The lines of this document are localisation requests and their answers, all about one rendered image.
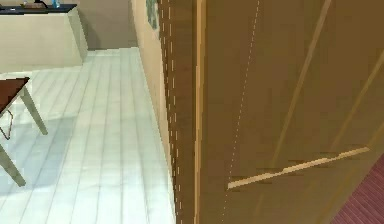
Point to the brown wooden room door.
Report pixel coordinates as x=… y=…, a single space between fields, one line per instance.
x=266 y=100

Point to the cream counter with black top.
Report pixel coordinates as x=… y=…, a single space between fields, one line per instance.
x=36 y=36

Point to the blue bottle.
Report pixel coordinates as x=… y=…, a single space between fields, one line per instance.
x=55 y=3

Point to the brown table with grey legs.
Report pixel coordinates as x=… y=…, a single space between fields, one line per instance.
x=10 y=91

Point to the brown object on counter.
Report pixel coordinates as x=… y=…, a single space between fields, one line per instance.
x=33 y=4

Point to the framed green wall picture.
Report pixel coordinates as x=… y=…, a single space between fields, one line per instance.
x=153 y=13

